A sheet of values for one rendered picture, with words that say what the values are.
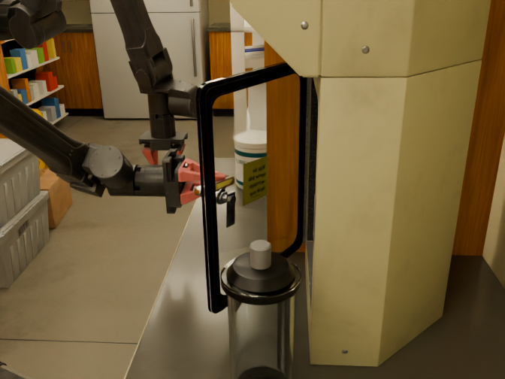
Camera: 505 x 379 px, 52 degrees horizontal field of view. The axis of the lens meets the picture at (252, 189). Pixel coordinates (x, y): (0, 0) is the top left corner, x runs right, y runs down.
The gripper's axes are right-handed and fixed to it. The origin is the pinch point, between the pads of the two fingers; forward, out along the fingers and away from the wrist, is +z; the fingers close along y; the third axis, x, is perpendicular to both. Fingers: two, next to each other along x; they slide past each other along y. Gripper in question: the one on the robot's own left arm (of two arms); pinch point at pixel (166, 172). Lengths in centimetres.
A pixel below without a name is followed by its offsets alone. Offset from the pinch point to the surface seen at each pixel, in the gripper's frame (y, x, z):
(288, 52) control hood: 28, -46, -34
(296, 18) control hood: 29, -46, -38
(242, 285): 23, -58, -7
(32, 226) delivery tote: -115, 144, 90
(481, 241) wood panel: 72, -9, 12
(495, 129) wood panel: 71, -9, -14
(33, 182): -116, 155, 67
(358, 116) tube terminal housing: 38, -46, -26
